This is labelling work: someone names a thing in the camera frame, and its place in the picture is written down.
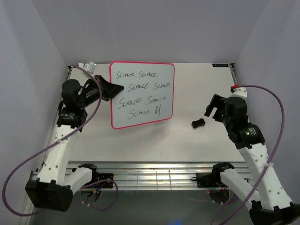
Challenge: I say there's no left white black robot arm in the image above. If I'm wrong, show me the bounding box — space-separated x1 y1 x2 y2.
25 75 124 212

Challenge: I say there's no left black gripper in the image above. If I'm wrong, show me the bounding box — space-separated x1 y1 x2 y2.
78 75 125 109

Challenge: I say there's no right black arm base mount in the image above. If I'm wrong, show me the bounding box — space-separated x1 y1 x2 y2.
191 172 224 188

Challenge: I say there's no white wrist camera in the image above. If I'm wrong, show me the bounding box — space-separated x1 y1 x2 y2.
230 84 248 100
77 62 97 74

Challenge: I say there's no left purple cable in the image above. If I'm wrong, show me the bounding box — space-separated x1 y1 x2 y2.
2 63 119 217

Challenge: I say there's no pink framed whiteboard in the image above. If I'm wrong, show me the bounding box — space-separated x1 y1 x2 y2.
109 60 175 129

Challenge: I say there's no black whiteboard eraser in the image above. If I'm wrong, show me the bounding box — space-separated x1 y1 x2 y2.
191 118 206 129

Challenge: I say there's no right blue table label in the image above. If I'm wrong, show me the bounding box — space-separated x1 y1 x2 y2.
212 63 229 68

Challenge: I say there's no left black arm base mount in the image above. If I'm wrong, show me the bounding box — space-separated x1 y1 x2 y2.
93 172 114 189

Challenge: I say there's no aluminium table frame rail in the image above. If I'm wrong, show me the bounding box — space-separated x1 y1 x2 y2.
30 161 258 191

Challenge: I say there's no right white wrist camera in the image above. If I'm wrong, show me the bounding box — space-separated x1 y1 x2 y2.
230 84 248 100

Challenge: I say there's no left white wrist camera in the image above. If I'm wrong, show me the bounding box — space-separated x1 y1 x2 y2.
77 62 97 74

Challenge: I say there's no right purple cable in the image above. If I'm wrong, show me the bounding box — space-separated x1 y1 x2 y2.
212 84 300 225

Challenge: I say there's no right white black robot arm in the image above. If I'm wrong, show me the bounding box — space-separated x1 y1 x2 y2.
204 95 300 225

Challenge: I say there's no purple cable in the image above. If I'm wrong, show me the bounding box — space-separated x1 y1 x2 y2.
2 63 119 217
212 84 300 225

